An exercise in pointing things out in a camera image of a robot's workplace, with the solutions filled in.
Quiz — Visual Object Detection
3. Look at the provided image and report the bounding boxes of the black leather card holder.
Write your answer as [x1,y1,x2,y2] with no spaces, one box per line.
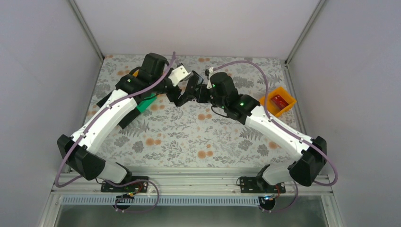
[183,71,204,97]

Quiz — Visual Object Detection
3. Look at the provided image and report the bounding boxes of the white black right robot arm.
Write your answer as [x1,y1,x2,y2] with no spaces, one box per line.
[173,71,327,192]

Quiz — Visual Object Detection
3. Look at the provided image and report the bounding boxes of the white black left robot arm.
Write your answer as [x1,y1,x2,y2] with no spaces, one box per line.
[57,53,192,192]

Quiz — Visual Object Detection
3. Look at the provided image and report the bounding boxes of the red cards in bin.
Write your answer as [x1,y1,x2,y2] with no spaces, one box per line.
[270,95,288,110]

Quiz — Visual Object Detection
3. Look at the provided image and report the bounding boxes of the green plastic bin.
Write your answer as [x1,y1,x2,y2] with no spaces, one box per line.
[136,94,157,113]

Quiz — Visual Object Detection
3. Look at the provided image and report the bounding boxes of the floral patterned table mat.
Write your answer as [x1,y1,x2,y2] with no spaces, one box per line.
[97,56,290,167]

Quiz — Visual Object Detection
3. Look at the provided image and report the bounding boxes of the black plastic bin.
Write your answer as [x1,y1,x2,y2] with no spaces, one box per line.
[96,92,141,129]

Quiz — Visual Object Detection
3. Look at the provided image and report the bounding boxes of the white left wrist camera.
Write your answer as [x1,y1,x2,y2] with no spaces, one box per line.
[168,65,192,87]

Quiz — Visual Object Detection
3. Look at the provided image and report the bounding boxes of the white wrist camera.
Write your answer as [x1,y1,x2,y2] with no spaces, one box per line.
[168,65,192,87]
[205,67,215,89]

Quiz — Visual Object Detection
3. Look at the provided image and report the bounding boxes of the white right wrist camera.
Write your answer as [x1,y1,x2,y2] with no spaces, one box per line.
[205,67,215,89]

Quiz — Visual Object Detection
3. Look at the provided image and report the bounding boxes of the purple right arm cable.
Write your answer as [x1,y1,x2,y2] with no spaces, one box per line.
[213,60,339,187]

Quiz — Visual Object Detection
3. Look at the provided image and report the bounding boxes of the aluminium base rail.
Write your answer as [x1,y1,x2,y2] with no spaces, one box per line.
[52,167,332,207]

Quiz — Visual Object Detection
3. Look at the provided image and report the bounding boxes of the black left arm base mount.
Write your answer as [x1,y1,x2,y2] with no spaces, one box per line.
[100,176,149,193]

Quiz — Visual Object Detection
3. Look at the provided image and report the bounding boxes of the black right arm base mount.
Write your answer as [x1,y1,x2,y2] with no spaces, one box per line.
[236,176,286,194]

